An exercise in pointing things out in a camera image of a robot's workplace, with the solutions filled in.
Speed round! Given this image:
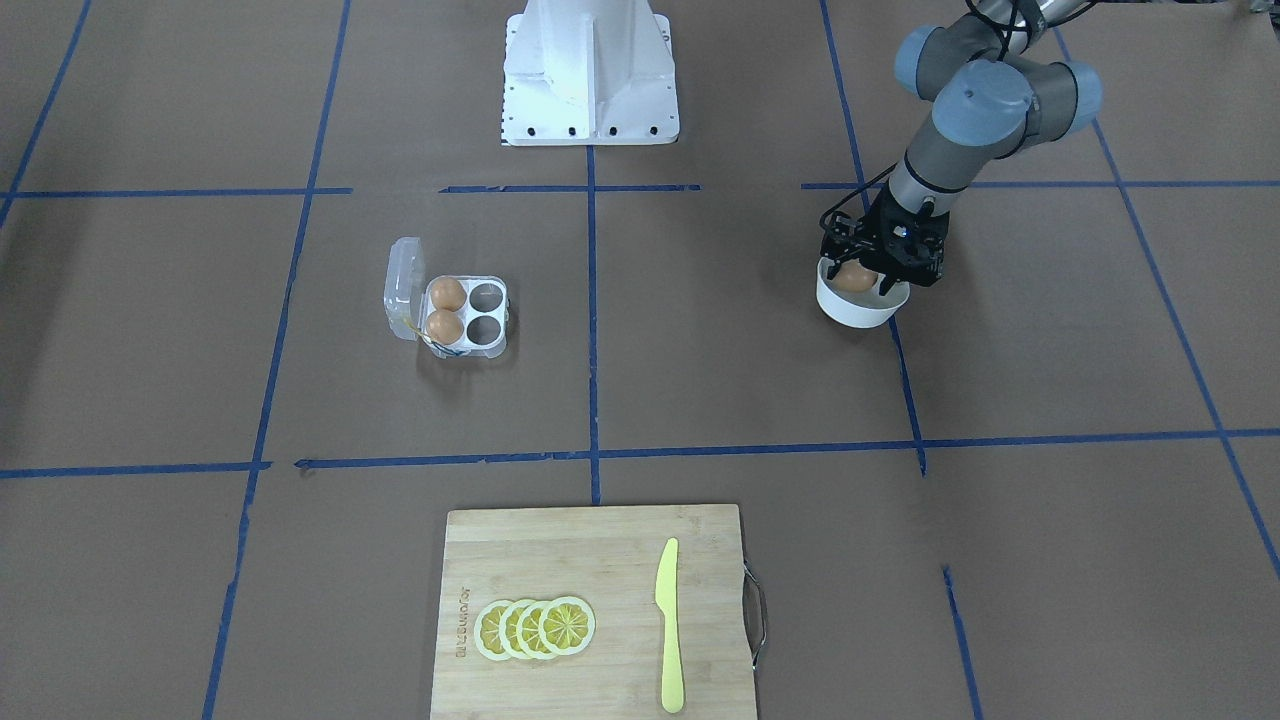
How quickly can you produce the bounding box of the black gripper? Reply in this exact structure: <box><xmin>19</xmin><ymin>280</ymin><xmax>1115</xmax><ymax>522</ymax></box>
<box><xmin>819</xmin><ymin>187</ymin><xmax>946</xmax><ymax>295</ymax></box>

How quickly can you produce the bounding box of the brown egg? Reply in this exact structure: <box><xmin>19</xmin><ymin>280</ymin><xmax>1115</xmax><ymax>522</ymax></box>
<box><xmin>829</xmin><ymin>260</ymin><xmax>881</xmax><ymax>293</ymax></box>

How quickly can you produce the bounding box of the white round bowl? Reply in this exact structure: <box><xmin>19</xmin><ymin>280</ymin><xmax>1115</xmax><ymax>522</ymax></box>
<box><xmin>815</xmin><ymin>258</ymin><xmax>911</xmax><ymax>329</ymax></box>

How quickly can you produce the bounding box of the clear plastic egg box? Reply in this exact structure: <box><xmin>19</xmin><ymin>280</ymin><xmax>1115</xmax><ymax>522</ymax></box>
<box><xmin>383</xmin><ymin>237</ymin><xmax>509</xmax><ymax>359</ymax></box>

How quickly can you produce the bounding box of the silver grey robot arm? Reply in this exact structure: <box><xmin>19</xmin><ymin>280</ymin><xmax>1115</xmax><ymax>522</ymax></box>
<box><xmin>819</xmin><ymin>1</ymin><xmax>1105</xmax><ymax>295</ymax></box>

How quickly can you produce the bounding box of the brown egg rear slot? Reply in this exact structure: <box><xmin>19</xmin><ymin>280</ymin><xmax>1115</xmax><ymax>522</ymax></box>
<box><xmin>428</xmin><ymin>275</ymin><xmax>468</xmax><ymax>313</ymax></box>

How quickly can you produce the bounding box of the brown egg slot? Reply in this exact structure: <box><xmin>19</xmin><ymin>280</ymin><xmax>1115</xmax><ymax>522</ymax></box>
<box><xmin>428</xmin><ymin>275</ymin><xmax>468</xmax><ymax>313</ymax></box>
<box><xmin>424</xmin><ymin>309</ymin><xmax>465</xmax><ymax>346</ymax></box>

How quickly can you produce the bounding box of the brown egg front slot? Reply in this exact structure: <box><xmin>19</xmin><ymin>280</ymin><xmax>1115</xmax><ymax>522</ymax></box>
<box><xmin>424</xmin><ymin>309</ymin><xmax>465</xmax><ymax>346</ymax></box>

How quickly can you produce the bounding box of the yellow plastic knife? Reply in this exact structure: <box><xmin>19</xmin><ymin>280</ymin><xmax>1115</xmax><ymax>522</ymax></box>
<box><xmin>654</xmin><ymin>537</ymin><xmax>685</xmax><ymax>715</ymax></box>

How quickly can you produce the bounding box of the bamboo cutting board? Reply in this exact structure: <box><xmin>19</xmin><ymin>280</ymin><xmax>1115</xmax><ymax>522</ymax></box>
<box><xmin>429</xmin><ymin>503</ymin><xmax>758</xmax><ymax>719</ymax></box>

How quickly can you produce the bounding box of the lemon slice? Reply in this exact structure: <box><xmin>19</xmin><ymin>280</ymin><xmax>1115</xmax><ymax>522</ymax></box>
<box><xmin>474</xmin><ymin>600</ymin><xmax>512</xmax><ymax>662</ymax></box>
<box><xmin>538</xmin><ymin>596</ymin><xmax>596</xmax><ymax>657</ymax></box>
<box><xmin>515</xmin><ymin>600</ymin><xmax>554</xmax><ymax>660</ymax></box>
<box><xmin>498</xmin><ymin>598</ymin><xmax>534</xmax><ymax>660</ymax></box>

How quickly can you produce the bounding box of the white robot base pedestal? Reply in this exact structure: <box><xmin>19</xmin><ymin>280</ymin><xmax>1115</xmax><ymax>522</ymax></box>
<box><xmin>500</xmin><ymin>1</ymin><xmax>681</xmax><ymax>147</ymax></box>

